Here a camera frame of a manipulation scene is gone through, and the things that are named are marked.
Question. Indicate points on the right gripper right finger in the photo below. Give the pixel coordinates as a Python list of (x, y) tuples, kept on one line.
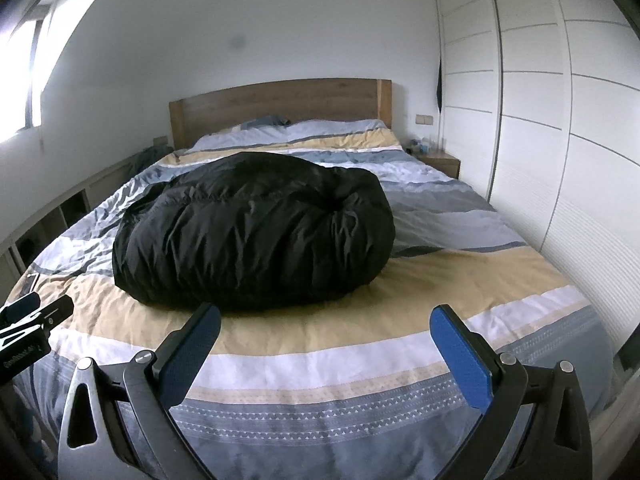
[(555, 443)]

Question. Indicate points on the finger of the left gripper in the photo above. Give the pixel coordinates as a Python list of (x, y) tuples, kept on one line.
[(48, 316), (19, 309)]

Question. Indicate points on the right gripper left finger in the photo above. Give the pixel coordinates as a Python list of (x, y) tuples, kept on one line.
[(94, 442)]

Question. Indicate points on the black puffer coat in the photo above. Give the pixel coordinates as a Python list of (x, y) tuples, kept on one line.
[(254, 231)]

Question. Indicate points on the dark clothes on shelf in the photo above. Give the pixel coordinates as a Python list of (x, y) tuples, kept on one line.
[(148, 157)]

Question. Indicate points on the white low shelf unit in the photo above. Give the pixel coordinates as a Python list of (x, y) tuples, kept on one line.
[(20, 248)]

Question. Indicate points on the wooden headboard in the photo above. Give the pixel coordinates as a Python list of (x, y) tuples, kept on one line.
[(345, 99)]

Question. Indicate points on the window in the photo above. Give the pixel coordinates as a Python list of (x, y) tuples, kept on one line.
[(21, 82)]

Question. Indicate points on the blue grey pillow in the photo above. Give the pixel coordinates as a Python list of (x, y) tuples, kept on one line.
[(266, 121)]

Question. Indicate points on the wooden nightstand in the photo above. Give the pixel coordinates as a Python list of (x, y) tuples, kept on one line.
[(443, 162)]

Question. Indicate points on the items on nightstand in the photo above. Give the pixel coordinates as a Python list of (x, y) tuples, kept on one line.
[(418, 147)]

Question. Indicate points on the white sliding wardrobe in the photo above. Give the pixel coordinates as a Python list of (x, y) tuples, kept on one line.
[(540, 102)]

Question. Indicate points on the wall socket plate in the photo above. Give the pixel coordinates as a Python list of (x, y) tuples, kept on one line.
[(426, 120)]

